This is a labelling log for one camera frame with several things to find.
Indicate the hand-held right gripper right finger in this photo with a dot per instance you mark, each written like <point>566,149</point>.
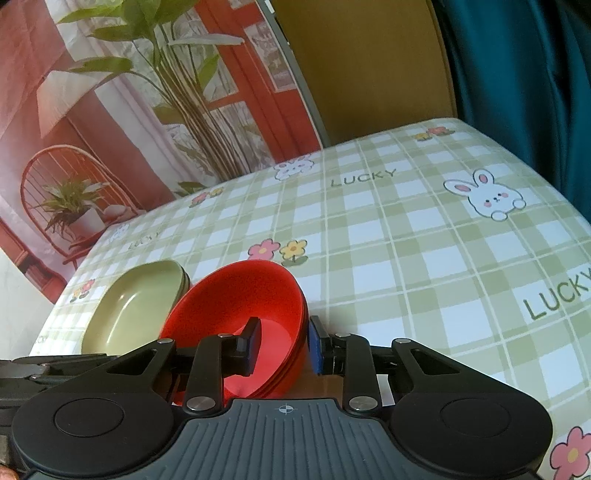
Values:
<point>315,346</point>

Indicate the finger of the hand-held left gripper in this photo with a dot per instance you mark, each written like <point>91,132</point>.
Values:
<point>78,362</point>

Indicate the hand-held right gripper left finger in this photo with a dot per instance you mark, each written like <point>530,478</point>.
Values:
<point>249,350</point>

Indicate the light green plate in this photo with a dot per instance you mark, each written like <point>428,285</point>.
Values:
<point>129,309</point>
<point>186,281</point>

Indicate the checked bunny tablecloth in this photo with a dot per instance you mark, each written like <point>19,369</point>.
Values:
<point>392,254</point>

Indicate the printed room backdrop cloth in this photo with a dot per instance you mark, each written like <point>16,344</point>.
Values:
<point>115,115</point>

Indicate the wooden board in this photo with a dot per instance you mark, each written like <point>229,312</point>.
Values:
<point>369,69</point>

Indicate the teal curtain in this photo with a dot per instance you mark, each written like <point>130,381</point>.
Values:
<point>521,83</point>

